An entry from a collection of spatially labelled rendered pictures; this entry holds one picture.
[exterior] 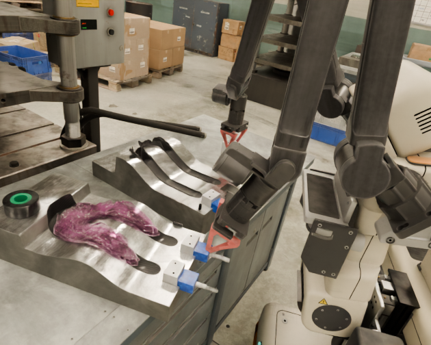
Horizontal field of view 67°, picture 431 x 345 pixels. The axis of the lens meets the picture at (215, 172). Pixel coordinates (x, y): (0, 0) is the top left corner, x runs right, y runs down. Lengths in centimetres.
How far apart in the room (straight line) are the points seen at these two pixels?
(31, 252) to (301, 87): 70
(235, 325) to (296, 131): 140
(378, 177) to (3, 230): 81
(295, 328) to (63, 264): 102
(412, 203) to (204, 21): 752
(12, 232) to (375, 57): 82
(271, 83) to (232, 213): 439
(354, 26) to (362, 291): 662
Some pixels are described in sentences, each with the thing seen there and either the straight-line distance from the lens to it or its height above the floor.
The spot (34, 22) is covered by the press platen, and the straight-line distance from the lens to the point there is 137.
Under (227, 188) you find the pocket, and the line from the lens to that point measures 114.
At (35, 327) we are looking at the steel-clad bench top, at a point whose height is 80.
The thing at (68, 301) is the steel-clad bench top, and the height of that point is 80.
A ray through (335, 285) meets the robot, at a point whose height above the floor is 85.
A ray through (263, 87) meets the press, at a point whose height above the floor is 26.
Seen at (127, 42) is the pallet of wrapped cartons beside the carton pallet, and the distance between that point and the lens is 479.
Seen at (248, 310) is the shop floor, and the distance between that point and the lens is 191.
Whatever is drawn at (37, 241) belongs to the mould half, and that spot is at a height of 87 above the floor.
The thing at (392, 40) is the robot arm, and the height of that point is 144.
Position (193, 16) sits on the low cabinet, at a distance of 814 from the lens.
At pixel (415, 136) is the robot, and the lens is 75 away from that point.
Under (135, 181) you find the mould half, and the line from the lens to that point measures 111.
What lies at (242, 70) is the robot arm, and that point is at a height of 125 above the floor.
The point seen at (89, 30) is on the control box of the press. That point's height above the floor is 123.
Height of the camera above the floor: 148
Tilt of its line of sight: 30 degrees down
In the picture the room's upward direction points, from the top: 9 degrees clockwise
